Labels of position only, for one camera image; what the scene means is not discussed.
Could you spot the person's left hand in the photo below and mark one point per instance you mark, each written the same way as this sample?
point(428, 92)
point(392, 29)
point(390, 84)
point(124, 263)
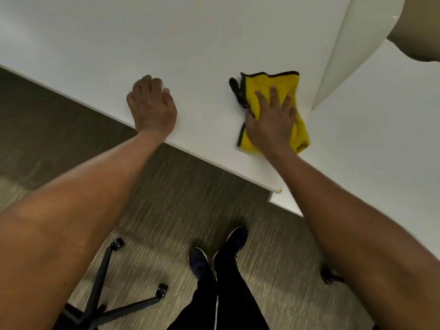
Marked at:
point(151, 109)

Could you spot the person's right hand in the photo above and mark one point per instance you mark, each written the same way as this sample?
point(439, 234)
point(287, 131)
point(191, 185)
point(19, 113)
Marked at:
point(272, 128)

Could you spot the person's left little finger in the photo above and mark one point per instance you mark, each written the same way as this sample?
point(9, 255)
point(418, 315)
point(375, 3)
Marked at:
point(130, 98)

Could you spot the person's right middle finger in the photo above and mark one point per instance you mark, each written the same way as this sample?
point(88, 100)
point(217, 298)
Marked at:
point(274, 97)

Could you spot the person's right little finger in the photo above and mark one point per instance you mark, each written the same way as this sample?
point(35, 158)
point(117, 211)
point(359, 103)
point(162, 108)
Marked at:
point(293, 112)

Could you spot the person's right thumb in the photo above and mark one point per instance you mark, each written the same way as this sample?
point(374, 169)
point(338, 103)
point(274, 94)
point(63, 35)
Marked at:
point(249, 117)

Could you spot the person's left middle finger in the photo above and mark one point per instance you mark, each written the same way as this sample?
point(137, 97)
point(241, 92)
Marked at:
point(146, 81)

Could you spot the person's left thumb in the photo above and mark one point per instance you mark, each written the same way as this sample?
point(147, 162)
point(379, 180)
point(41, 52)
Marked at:
point(168, 96)

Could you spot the yellow microfiber cloth black trim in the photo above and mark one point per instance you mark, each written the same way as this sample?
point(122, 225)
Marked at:
point(261, 84)

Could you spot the person's left forearm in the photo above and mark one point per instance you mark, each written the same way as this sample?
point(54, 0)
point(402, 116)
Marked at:
point(75, 209)

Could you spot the person's right forearm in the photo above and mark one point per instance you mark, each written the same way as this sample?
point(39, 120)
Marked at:
point(357, 237)

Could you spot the white desk divider panel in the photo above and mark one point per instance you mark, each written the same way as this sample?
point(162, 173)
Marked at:
point(354, 41)

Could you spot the dark right shoe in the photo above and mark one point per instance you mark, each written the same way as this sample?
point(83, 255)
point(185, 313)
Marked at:
point(235, 241)

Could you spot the dark shoe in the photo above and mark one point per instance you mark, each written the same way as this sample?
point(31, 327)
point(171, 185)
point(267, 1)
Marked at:
point(235, 241)
point(198, 261)

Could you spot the beige rounded object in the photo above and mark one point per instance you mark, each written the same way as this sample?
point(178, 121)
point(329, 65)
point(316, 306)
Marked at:
point(417, 27)

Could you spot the dark left shoe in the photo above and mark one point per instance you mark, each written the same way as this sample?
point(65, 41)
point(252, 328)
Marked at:
point(198, 261)

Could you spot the black caster wheel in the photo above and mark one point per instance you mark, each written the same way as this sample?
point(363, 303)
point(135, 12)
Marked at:
point(328, 276)

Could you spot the black trousers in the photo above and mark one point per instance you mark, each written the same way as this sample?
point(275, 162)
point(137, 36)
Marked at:
point(230, 295)

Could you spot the black office chair base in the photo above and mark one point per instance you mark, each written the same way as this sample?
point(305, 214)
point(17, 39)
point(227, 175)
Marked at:
point(99, 298)

